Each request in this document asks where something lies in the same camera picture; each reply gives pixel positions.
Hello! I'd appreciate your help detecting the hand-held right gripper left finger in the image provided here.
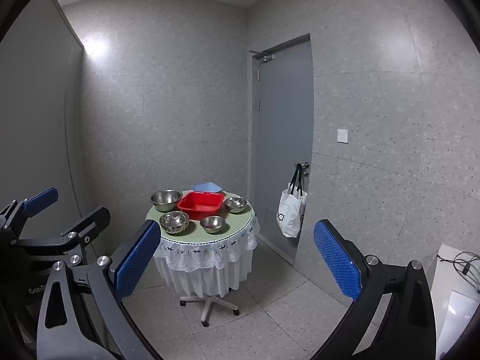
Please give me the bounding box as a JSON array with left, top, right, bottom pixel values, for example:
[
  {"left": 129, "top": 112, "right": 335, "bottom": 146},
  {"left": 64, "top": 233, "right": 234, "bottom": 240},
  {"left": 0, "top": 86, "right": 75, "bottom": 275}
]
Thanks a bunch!
[{"left": 35, "top": 219, "right": 162, "bottom": 360}]

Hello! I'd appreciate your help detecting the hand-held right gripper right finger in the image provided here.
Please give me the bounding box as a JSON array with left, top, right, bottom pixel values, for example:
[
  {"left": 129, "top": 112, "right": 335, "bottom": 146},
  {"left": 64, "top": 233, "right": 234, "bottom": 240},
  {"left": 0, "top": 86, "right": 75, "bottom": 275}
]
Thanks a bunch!
[{"left": 313, "top": 219, "right": 437, "bottom": 360}]

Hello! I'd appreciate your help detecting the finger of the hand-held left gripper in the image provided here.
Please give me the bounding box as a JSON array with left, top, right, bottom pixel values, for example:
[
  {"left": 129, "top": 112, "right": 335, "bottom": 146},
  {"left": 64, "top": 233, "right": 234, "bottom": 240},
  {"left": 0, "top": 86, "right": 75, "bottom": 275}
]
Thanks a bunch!
[
  {"left": 17, "top": 206, "right": 111, "bottom": 261},
  {"left": 0, "top": 187, "right": 59, "bottom": 233}
]

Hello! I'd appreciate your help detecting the fluted steel bowl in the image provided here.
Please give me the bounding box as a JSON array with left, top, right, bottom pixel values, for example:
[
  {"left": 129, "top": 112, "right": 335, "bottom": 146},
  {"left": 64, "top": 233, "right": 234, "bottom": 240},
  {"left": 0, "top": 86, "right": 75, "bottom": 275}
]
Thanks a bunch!
[{"left": 159, "top": 211, "right": 190, "bottom": 236}]

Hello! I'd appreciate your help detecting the large steel bowl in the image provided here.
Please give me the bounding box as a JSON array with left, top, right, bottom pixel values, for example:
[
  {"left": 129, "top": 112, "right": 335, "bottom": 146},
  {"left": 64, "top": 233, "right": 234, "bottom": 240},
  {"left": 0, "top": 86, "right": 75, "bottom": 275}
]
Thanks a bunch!
[{"left": 151, "top": 190, "right": 183, "bottom": 212}]

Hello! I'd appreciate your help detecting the red square plastic basin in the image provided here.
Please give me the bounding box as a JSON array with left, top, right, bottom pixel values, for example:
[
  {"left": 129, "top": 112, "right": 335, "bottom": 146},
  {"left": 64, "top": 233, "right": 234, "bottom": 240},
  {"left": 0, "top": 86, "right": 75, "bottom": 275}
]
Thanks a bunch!
[{"left": 177, "top": 191, "right": 226, "bottom": 221}]

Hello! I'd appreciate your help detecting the small steel bowl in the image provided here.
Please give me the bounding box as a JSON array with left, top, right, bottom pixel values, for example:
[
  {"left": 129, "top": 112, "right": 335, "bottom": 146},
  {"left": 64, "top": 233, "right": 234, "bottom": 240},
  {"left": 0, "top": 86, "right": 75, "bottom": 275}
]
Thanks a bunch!
[
  {"left": 200, "top": 216, "right": 227, "bottom": 234},
  {"left": 224, "top": 196, "right": 248, "bottom": 214}
]

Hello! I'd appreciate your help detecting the white tote bag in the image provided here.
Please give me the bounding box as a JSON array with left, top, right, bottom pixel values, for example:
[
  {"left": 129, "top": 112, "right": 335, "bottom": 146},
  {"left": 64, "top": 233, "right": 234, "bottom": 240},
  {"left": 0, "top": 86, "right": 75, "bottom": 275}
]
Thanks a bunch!
[{"left": 277, "top": 163, "right": 308, "bottom": 238}]

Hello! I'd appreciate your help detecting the white wheeled table base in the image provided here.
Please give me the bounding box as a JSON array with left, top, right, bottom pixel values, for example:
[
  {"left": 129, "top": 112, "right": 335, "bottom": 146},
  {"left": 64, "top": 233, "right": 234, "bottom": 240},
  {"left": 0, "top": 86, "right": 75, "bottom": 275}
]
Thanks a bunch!
[{"left": 179, "top": 292, "right": 241, "bottom": 328}]

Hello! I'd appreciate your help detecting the grey door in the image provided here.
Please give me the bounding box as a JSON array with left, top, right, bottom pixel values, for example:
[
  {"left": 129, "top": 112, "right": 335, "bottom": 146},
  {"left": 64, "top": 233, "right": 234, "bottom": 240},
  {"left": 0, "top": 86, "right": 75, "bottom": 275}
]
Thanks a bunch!
[{"left": 249, "top": 34, "right": 314, "bottom": 265}]

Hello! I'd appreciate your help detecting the white side table with cables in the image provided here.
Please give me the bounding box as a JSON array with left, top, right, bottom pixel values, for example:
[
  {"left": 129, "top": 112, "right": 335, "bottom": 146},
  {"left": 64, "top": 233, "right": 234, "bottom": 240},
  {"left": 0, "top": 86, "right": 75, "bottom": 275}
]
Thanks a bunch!
[{"left": 429, "top": 244, "right": 480, "bottom": 353}]

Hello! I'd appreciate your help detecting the black cable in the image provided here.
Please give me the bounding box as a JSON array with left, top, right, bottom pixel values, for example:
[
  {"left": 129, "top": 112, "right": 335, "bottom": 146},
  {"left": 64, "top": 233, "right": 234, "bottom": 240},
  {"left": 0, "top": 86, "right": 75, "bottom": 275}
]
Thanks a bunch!
[{"left": 437, "top": 251, "right": 480, "bottom": 291}]

